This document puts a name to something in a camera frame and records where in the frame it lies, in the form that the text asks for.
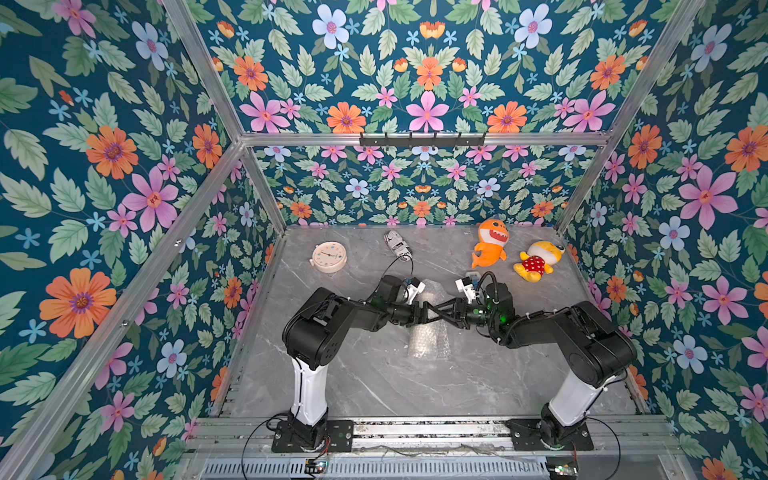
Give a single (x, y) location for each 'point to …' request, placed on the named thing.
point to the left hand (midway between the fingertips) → (439, 319)
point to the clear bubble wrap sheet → (431, 340)
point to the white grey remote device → (474, 274)
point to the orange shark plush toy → (493, 234)
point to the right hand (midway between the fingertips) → (441, 307)
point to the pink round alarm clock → (329, 257)
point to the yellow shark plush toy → (538, 261)
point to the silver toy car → (398, 245)
